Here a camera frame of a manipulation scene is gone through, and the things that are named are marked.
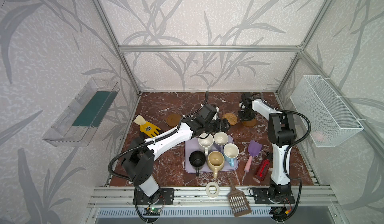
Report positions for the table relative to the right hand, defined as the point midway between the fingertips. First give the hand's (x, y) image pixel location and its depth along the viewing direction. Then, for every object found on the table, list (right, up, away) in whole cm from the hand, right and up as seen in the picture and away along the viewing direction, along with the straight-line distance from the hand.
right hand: (243, 115), depth 105 cm
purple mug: (-17, -14, -12) cm, 26 cm away
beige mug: (-21, -25, -20) cm, 38 cm away
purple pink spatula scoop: (+3, -19, -15) cm, 25 cm away
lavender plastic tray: (-35, -17, -14) cm, 41 cm away
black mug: (-32, -24, -20) cm, 45 cm away
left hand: (-16, -3, -25) cm, 30 cm away
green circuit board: (-53, -44, -34) cm, 77 cm away
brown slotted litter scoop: (-11, -40, -32) cm, 52 cm away
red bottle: (+4, -28, -26) cm, 38 cm away
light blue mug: (-13, -19, -20) cm, 31 cm away
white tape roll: (-21, -35, -28) cm, 50 cm away
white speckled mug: (-27, -15, -20) cm, 37 cm away
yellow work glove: (-65, -8, -8) cm, 66 cm away
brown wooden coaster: (+4, -5, -3) cm, 8 cm away
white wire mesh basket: (+24, +1, -44) cm, 50 cm away
